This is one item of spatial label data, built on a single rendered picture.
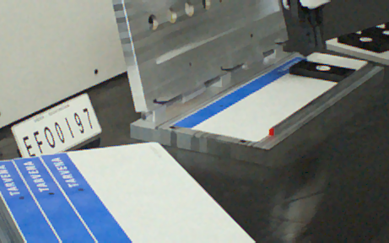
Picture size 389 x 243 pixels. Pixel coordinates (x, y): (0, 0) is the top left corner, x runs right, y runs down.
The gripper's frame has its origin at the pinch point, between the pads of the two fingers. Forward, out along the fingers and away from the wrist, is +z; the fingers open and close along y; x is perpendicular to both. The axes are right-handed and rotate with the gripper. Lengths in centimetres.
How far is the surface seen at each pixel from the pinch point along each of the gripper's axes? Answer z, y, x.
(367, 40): 6.1, 27.4, 2.5
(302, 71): 5.2, 0.6, 3.3
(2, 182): -1, -71, 2
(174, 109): 4.3, -23.2, 12.2
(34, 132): 0.5, -46.8, 17.5
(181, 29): -5.8, -17.5, 12.3
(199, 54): -1.7, -16.0, 11.1
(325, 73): 5.8, 0.6, -0.6
